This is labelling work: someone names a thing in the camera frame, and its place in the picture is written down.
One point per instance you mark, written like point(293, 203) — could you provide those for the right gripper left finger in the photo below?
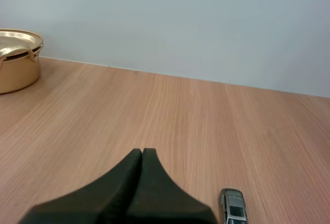
point(103, 195)

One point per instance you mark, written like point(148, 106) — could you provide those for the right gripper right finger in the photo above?
point(159, 198)

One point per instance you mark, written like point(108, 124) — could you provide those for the small grey toy car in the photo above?
point(234, 207)

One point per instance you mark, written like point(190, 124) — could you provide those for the gold lid with black knob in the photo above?
point(18, 38)

